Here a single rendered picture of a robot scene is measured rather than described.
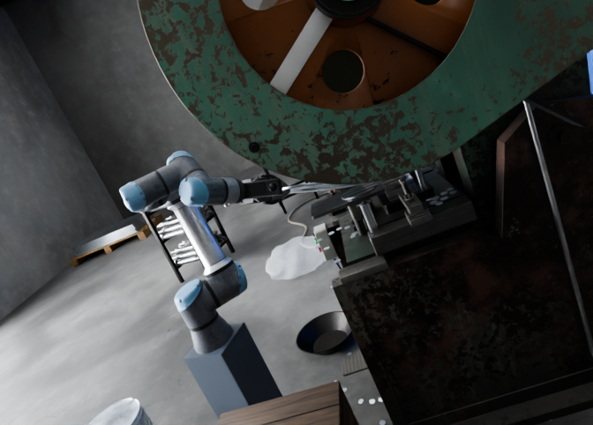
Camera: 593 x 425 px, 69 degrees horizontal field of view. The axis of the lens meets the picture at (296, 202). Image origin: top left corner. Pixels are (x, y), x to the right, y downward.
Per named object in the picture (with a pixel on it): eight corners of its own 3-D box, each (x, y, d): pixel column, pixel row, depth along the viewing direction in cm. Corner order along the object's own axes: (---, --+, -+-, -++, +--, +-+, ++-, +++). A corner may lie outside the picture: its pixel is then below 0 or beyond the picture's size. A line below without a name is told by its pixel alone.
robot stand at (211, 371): (235, 449, 169) (183, 358, 158) (255, 412, 184) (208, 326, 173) (273, 450, 161) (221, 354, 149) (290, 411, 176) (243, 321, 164)
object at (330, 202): (326, 251, 142) (310, 215, 139) (324, 235, 156) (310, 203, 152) (398, 224, 139) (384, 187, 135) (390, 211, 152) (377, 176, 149)
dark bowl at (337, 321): (301, 372, 196) (295, 361, 194) (302, 333, 225) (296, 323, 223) (363, 352, 192) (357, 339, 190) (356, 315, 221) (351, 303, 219)
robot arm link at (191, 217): (213, 306, 165) (143, 180, 159) (247, 286, 171) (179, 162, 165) (220, 311, 154) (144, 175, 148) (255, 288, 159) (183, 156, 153)
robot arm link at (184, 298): (183, 322, 162) (167, 292, 158) (215, 302, 166) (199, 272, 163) (191, 332, 151) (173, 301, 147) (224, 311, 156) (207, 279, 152)
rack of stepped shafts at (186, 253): (215, 276, 356) (161, 172, 332) (175, 284, 377) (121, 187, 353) (238, 249, 393) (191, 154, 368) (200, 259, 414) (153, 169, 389)
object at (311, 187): (370, 178, 128) (370, 175, 128) (273, 189, 128) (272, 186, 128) (358, 186, 156) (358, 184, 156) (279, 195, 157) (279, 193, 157)
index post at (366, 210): (371, 233, 127) (359, 205, 124) (369, 229, 130) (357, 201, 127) (379, 229, 127) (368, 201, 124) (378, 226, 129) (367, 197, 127)
